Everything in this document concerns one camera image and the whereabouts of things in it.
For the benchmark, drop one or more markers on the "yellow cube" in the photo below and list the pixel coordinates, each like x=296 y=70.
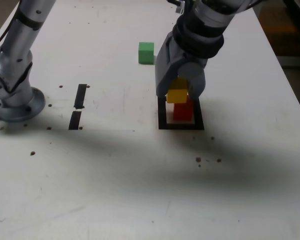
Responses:
x=176 y=96

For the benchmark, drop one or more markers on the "black tape strip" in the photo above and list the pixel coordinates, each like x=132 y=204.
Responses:
x=80 y=95

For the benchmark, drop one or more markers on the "black tape square outline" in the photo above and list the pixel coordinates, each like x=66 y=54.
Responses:
x=180 y=126

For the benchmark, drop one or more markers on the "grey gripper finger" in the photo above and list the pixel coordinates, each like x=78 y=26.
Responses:
x=192 y=71
x=166 y=70

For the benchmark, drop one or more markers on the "brown cardboard box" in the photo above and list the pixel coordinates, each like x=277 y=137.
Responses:
x=285 y=27

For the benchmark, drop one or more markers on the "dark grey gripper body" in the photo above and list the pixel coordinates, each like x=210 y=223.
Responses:
x=193 y=57

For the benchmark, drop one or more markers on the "green cube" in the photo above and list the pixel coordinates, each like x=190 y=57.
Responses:
x=145 y=53

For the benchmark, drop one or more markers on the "red cube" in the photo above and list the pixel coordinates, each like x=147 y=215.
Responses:
x=182 y=112

